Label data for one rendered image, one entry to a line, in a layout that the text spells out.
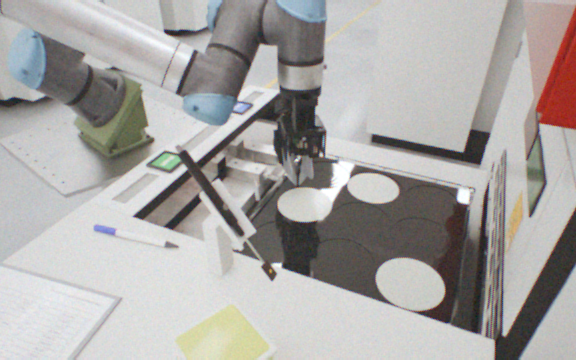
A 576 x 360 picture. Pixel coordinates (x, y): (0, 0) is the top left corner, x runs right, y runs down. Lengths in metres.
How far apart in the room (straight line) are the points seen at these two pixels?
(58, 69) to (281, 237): 0.65
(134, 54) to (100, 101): 0.49
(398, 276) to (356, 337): 0.18
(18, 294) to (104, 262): 0.10
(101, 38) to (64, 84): 0.45
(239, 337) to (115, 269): 0.25
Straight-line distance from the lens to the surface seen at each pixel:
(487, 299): 0.60
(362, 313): 0.51
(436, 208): 0.79
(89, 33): 0.64
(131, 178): 0.77
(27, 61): 1.04
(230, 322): 0.41
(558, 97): 0.36
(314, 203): 0.75
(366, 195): 0.78
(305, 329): 0.49
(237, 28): 0.65
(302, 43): 0.62
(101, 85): 1.11
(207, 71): 0.62
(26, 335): 0.56
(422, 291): 0.63
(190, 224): 0.76
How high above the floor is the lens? 1.37
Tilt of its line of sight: 36 degrees down
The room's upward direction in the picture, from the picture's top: straight up
